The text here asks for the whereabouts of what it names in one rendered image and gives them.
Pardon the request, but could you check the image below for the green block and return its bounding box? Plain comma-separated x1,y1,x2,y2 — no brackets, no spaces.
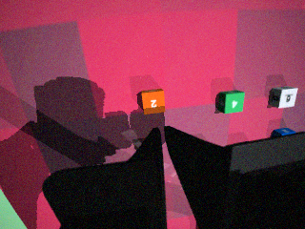
218,91,245,114

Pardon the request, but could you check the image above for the orange block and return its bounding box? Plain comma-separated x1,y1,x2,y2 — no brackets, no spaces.
141,89,165,115

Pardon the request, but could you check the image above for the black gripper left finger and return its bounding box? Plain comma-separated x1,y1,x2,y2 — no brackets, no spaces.
42,127,167,229

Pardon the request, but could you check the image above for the blue block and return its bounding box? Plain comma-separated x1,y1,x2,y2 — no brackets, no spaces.
272,128,295,137

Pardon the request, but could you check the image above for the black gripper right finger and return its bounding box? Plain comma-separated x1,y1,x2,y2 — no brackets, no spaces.
164,126,305,229

